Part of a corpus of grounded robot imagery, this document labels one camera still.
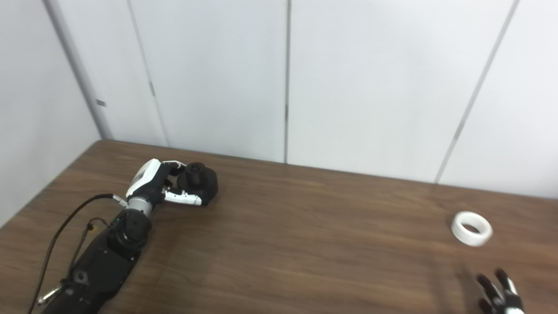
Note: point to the round black part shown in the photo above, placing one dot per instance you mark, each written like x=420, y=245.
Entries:
x=202, y=183

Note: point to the white and black right hand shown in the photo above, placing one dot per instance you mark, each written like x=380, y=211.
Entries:
x=508, y=303

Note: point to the gray wall corner post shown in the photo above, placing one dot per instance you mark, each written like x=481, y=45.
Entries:
x=80, y=74

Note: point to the white and black left hand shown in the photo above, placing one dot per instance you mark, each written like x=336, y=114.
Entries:
x=146, y=176

